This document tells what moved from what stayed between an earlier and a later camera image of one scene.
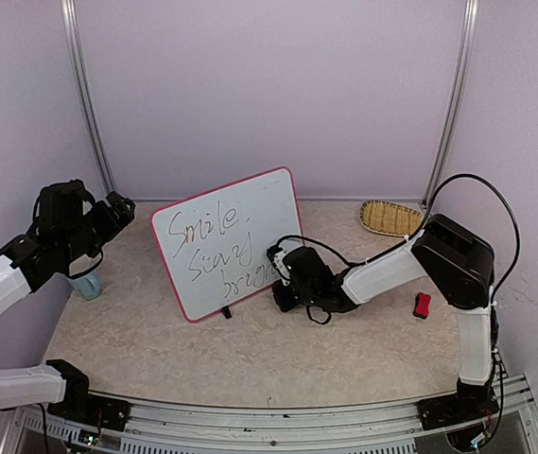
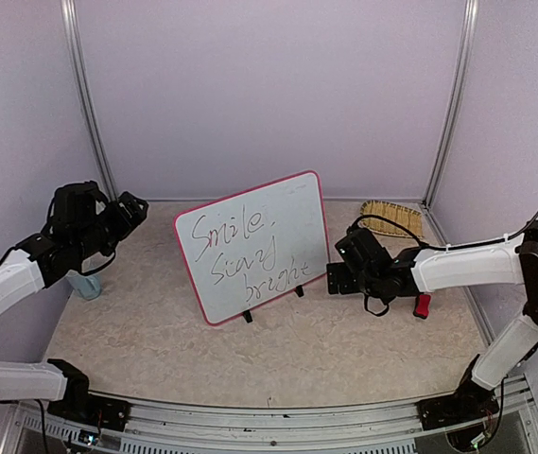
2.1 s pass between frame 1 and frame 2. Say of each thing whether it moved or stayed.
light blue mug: stayed
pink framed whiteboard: moved
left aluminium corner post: stayed
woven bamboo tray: stayed
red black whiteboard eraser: stayed
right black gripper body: moved
